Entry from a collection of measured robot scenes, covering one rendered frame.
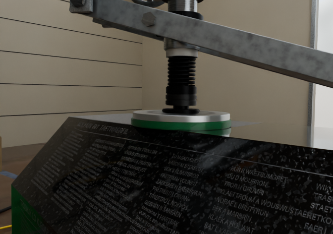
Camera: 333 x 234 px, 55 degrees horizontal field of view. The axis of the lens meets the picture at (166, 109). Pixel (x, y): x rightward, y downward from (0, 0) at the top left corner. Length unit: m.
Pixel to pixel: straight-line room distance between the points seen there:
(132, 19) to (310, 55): 0.35
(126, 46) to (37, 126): 2.58
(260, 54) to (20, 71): 5.22
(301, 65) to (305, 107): 4.94
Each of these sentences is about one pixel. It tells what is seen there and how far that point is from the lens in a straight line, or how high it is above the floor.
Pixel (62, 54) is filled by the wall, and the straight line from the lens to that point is 6.10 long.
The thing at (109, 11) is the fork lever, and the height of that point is 1.06.
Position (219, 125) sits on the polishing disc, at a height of 0.83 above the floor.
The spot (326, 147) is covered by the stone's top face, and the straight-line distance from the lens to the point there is 0.48.
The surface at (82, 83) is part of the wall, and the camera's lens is 6.30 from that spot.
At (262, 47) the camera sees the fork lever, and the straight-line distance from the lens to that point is 0.64.
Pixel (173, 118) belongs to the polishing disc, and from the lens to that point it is 0.61.
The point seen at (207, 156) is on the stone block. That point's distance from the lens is 0.53.
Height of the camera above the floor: 0.89
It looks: 3 degrees down
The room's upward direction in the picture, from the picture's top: 1 degrees clockwise
